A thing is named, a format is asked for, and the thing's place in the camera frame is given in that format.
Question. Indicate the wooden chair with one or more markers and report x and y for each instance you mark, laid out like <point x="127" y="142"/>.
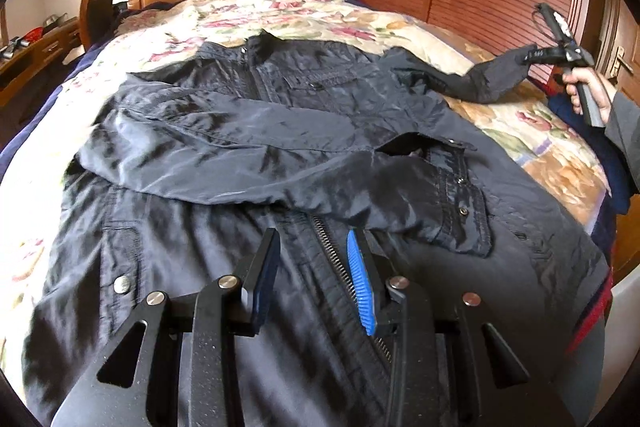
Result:
<point x="95" y="14"/>

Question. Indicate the red striped cloth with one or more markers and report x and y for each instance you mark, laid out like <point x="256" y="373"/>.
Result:
<point x="592" y="312"/>

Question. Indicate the person's right forearm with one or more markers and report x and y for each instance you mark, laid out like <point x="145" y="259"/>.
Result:
<point x="625" y="132"/>

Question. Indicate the red item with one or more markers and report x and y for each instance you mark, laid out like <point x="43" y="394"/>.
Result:
<point x="31" y="34"/>

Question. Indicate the wooden door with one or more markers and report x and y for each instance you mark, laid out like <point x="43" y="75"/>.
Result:
<point x="622" y="32"/>

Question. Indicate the person's right hand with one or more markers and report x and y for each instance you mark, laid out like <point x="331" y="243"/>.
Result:
<point x="600" y="92"/>

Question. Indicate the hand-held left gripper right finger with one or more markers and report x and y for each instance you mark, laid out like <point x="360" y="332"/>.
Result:
<point x="361" y="279"/>

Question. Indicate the wooden desk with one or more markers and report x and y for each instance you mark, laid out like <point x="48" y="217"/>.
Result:
<point x="35" y="57"/>

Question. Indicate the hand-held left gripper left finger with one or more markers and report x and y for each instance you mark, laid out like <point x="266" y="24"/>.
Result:
<point x="264" y="279"/>

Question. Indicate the black jacket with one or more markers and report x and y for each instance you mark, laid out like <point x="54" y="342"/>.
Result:
<point x="250" y="132"/>

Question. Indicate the floral plush blanket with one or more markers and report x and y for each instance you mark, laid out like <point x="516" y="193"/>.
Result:
<point x="310" y="14"/>

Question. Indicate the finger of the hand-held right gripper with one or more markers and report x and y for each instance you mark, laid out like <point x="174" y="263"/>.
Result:
<point x="542" y="55"/>

